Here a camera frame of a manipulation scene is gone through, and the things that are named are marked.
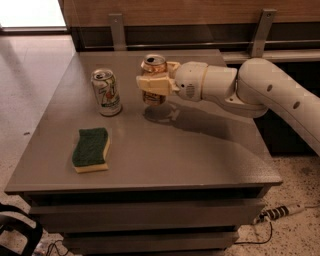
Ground metal bracket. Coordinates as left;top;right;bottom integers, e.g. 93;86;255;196
249;8;277;58
108;13;127;51

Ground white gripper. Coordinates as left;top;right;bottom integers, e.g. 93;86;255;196
136;61;208;102

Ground white power strip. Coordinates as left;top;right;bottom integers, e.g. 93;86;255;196
253;203;305;224

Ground green yellow sponge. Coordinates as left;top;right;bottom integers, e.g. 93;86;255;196
72;128;110;173

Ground grey drawer cabinet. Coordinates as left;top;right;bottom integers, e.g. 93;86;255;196
6;52;281;256

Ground black cable on floor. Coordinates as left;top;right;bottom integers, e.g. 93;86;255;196
234;221;274;246

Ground black chair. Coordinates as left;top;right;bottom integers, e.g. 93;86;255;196
0;203;43;256

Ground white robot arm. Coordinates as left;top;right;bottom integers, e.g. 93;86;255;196
136;58;320;155

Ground right metal bracket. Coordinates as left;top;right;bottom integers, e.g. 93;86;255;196
249;8;277;58

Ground white green 7up can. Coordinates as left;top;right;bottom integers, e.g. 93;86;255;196
91;68;122;117

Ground left metal bracket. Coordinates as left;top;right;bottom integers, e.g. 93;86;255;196
108;13;127;51

